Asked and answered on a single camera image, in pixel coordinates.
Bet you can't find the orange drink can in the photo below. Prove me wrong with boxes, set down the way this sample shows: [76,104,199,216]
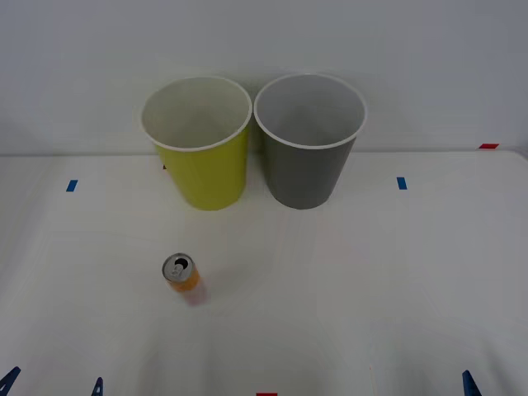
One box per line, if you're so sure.
[161,252,202,294]

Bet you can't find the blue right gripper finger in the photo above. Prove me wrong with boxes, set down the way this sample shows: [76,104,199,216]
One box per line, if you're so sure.
[461,369,483,396]

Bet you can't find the yellow-green plastic waste bin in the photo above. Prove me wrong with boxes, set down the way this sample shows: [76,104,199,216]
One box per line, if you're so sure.
[139,75,253,212]

